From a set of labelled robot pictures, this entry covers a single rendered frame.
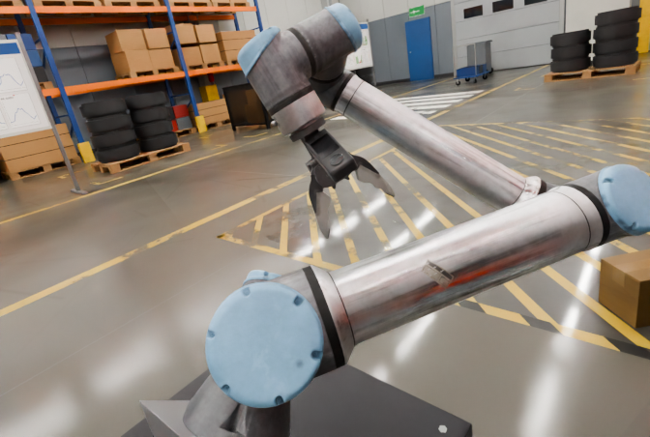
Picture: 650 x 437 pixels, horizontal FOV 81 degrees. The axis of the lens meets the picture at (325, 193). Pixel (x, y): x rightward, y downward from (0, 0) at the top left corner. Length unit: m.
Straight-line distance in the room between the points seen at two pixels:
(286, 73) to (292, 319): 0.39
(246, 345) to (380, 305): 0.19
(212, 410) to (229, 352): 0.22
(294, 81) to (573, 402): 1.12
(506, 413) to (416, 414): 0.46
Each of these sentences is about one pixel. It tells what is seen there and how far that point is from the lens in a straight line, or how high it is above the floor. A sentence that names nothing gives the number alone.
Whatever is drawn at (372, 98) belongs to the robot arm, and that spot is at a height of 0.89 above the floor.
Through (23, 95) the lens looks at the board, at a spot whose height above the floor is 1.27.
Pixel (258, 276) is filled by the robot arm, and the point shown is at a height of 0.63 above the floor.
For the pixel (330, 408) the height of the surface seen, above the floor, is 0.30.
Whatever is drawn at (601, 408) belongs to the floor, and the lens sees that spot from 1.37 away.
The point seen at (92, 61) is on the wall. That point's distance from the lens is 10.87.
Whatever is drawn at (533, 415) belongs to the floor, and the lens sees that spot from 1.30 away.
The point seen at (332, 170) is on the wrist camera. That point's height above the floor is 0.81.
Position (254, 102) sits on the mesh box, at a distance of 8.20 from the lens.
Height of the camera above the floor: 0.96
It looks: 18 degrees down
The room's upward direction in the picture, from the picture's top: 10 degrees counter-clockwise
